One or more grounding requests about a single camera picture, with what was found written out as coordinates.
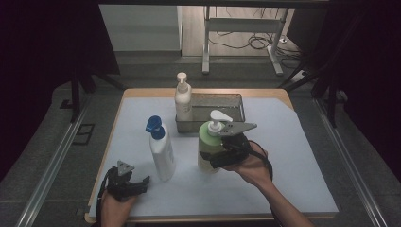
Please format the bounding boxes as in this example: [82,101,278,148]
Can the grey wire mesh basket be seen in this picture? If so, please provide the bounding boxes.
[175,92,246,134]

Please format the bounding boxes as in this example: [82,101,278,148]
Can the black floor socket frame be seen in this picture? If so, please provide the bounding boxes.
[73,123,96,147]

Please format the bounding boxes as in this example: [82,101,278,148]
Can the aluminium rail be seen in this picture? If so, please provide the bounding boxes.
[15,94,93,227]
[313,97,388,227]

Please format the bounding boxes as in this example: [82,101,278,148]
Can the green pump bottle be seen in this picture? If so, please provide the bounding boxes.
[197,109,235,174]

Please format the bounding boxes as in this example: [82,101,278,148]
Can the black floor cables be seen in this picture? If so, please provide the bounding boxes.
[207,7,304,69]

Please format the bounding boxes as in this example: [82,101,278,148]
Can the white metal desk frame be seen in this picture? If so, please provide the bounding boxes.
[201,6,289,77]

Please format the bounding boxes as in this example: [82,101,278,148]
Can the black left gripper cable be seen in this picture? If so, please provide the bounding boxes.
[95,166,115,227]

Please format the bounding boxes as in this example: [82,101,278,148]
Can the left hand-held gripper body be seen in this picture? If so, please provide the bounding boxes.
[106,159,142,201]

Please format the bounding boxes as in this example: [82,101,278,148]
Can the white table mat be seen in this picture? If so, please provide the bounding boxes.
[88,96,340,218]

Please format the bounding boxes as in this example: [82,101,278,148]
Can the white bottle with blue pump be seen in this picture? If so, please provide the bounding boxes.
[145,114,177,183]

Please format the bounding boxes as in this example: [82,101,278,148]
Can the person's right hand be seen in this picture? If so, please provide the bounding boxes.
[220,141,274,191]

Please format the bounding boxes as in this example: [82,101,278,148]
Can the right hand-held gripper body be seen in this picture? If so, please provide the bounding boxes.
[209,122,258,169]

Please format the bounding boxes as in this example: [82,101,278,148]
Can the person's left hand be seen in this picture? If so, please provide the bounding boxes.
[99,189,139,227]

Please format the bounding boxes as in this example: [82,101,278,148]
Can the black metal stand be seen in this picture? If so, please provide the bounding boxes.
[69,67,127,124]
[277,61,340,129]

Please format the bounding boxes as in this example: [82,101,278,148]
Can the white cabinet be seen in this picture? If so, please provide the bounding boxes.
[98,4,183,52]

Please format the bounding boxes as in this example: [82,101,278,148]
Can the cream pump bottle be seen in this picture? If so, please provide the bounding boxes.
[174,72,193,122]

